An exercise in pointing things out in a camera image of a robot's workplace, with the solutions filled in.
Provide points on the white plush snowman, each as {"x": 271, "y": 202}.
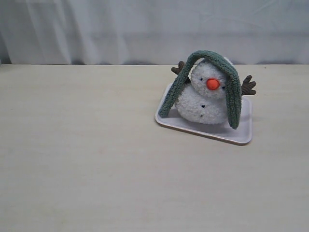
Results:
{"x": 207, "y": 101}

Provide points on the green fuzzy scarf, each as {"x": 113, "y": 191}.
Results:
{"x": 231, "y": 91}

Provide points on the white plastic tray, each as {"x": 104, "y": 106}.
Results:
{"x": 222, "y": 132}

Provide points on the white curtain backdrop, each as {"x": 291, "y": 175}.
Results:
{"x": 153, "y": 31}

